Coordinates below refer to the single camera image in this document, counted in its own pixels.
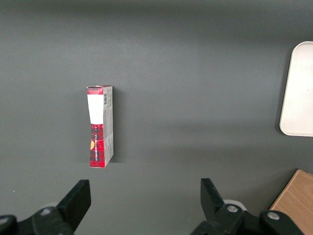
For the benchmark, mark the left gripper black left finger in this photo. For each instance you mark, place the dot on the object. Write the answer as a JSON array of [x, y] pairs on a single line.
[[78, 198]]

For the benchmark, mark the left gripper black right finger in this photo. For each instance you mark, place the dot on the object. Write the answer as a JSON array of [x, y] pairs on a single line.
[[211, 200]]

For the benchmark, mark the cream rectangular tray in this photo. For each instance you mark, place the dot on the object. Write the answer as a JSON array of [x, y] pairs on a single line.
[[299, 93]]

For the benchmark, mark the red tartan cardboard box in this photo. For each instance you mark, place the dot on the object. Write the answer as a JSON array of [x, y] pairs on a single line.
[[100, 122]]

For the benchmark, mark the wooden drawer cabinet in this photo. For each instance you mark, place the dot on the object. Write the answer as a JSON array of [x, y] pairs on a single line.
[[296, 200]]

